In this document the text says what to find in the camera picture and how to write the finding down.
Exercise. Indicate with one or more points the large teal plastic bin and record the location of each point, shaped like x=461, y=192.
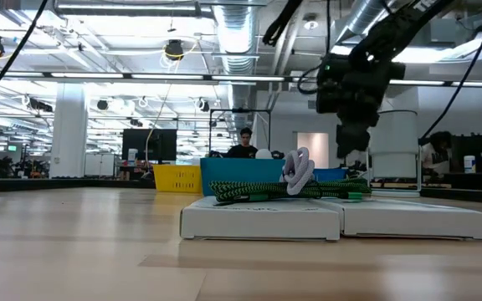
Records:
x=241, y=169

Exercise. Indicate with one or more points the white round object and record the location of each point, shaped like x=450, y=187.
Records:
x=264, y=154

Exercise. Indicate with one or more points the white square pillar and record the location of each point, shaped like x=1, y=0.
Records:
x=69, y=134

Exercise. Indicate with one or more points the black computer monitor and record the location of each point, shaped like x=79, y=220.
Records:
x=149, y=144

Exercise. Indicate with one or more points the white card reader box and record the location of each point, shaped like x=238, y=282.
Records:
x=257, y=221
x=412, y=221

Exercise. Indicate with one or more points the person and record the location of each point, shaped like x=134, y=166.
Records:
x=243, y=150
x=435, y=156

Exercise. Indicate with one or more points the long overhead light bar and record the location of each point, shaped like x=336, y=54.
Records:
x=241, y=78

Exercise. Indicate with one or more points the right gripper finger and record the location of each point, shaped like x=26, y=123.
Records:
x=344, y=142
x=360, y=140

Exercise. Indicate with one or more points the black tubular rack frame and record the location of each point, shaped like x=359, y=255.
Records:
x=241, y=110

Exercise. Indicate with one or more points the white wipes canister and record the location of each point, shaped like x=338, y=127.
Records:
x=469, y=165
x=132, y=156

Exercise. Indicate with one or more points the small blue plastic bin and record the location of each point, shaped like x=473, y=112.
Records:
x=329, y=174

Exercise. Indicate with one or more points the green exit sign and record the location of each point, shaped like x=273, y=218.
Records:
x=12, y=148

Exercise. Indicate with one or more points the white low cabinet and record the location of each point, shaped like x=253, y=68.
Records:
x=98, y=165

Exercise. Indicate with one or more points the yellow plastic bin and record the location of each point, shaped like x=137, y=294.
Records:
x=178, y=179

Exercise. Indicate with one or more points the silver ventilation duct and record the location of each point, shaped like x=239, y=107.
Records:
x=237, y=33
x=360, y=16

